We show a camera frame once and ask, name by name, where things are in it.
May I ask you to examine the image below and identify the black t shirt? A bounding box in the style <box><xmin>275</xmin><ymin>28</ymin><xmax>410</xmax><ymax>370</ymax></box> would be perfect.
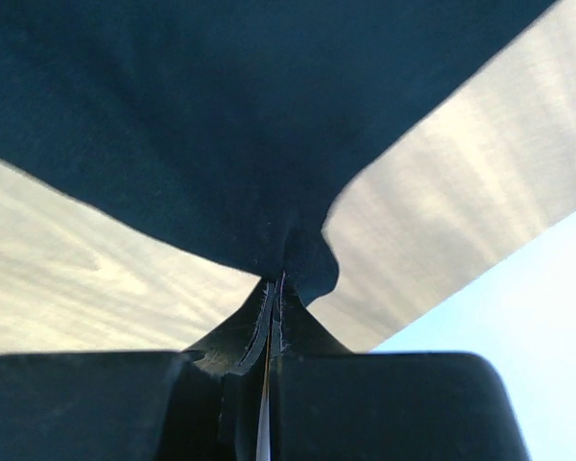
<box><xmin>0</xmin><ymin>0</ymin><xmax>558</xmax><ymax>308</ymax></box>

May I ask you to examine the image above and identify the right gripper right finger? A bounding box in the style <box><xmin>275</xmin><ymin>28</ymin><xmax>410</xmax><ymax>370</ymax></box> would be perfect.
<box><xmin>267</xmin><ymin>274</ymin><xmax>532</xmax><ymax>461</ymax></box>

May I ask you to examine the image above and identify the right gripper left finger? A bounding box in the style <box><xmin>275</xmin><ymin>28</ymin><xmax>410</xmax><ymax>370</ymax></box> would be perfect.
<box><xmin>0</xmin><ymin>279</ymin><xmax>276</xmax><ymax>461</ymax></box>

